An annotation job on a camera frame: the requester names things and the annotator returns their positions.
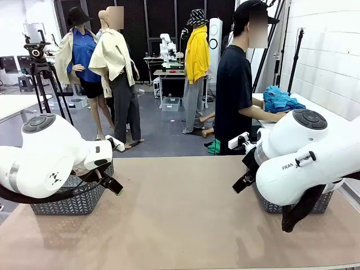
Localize black left arm cable sleeve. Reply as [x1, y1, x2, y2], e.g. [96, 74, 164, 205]
[0, 168, 114, 205]

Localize mannequin in blue shirt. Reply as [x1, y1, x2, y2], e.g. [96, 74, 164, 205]
[54, 6, 114, 141]

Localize black light stand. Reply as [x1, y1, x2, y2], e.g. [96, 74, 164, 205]
[286, 28, 307, 95]

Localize light blue garment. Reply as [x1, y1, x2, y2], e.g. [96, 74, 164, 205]
[263, 85, 292, 113]

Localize person in black t-shirt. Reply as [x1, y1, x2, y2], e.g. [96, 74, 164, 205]
[214, 0, 282, 156]

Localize mannequin in cream jacket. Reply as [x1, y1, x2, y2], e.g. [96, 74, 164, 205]
[88, 6, 146, 150]

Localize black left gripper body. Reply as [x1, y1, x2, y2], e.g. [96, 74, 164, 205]
[96, 169, 113, 186]

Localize small grey step stool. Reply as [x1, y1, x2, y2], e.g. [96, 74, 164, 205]
[17, 75, 35, 93]

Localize grey woven plastic basket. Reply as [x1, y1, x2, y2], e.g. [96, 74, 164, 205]
[252, 182, 337, 215]
[30, 161, 115, 216]

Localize black leaning stand legs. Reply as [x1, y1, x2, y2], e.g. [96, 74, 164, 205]
[251, 0, 285, 94]

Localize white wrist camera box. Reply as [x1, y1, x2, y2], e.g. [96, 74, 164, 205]
[105, 134, 125, 153]
[228, 132, 251, 150]

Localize person's right forearm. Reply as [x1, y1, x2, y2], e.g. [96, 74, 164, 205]
[238, 106, 284, 123]

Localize black baseball cap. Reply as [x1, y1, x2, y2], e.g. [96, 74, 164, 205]
[233, 0, 280, 25]

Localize white table with grey leg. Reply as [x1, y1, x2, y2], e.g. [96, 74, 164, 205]
[0, 94, 53, 124]

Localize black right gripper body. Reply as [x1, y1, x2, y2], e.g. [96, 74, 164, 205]
[241, 147, 262, 177]

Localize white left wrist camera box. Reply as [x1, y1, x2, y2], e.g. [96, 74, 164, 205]
[105, 134, 125, 153]

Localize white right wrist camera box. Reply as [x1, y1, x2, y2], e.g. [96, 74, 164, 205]
[228, 132, 251, 150]

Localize black camera tripod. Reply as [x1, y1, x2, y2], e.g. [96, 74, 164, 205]
[23, 29, 75, 127]

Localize white tower air conditioner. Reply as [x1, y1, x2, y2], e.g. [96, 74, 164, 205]
[208, 17, 224, 84]

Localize background work desk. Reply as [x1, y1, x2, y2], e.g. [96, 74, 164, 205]
[152, 68, 212, 109]

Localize mannequin in yellow hoodie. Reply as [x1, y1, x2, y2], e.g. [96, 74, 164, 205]
[182, 8, 212, 136]

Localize large white table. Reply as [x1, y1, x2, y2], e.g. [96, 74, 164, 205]
[251, 92, 360, 133]

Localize clear plastic storage box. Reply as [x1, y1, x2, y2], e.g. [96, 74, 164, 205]
[161, 97, 181, 113]

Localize green cloth on floor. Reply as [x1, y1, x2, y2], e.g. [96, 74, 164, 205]
[207, 139, 230, 156]

